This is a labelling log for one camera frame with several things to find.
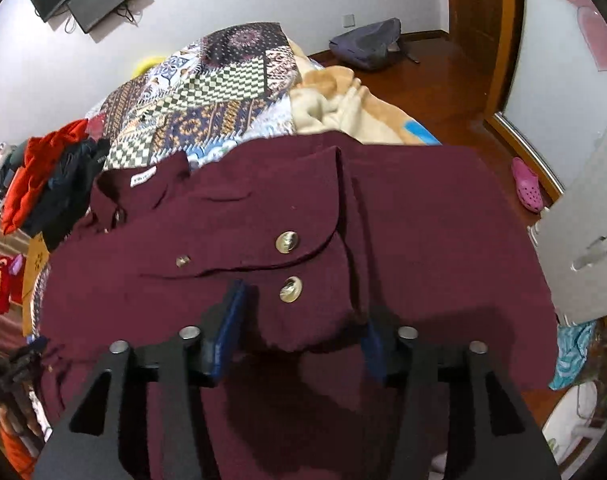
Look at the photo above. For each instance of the navy garment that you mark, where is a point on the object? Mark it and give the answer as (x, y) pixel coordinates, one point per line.
(68, 190)

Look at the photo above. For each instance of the red plush toy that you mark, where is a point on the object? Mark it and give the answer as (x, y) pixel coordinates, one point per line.
(3, 285)

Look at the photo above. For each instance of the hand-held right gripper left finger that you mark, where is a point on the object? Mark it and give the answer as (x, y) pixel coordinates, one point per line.
(232, 322)

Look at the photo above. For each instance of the frosted glass sliding door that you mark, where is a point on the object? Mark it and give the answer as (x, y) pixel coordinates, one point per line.
(553, 60)

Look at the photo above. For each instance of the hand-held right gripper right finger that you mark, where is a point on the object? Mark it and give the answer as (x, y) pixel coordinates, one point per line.
(372, 352)

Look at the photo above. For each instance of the yellow object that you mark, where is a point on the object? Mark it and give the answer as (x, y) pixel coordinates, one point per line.
(148, 65)

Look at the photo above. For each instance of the grey metal bracket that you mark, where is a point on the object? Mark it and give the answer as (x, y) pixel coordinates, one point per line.
(583, 210)

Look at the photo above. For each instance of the pink clog shoe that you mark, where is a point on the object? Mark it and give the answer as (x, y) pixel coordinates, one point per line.
(527, 185)

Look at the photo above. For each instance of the teal patterned cloth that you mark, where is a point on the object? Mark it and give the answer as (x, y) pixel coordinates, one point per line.
(576, 355)

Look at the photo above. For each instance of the white wall socket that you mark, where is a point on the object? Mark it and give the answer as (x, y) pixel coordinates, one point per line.
(349, 20)

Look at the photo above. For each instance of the black tripod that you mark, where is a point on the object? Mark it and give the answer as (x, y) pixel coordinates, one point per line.
(13, 365)

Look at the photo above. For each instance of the patchwork patterned quilt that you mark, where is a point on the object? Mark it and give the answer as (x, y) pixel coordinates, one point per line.
(208, 90)

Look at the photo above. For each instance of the orange object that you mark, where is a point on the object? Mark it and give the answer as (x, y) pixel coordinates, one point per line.
(18, 445)

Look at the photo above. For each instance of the red garment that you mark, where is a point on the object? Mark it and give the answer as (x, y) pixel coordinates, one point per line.
(38, 170)

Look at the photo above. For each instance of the beige fleece blanket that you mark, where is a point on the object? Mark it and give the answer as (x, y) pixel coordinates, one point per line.
(333, 105)

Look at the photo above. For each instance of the grey clothes pile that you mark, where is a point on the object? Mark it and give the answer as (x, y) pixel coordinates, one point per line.
(0, 170)

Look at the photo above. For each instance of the maroon jacket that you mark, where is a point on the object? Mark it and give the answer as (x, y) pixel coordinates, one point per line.
(283, 200)

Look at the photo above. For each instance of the wooden door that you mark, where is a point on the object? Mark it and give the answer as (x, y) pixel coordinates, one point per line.
(476, 10)

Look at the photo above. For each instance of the grey backpack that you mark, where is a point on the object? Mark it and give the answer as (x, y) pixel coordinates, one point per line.
(368, 45)

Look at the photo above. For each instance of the white plastic basin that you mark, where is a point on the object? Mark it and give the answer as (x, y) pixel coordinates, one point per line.
(568, 425)

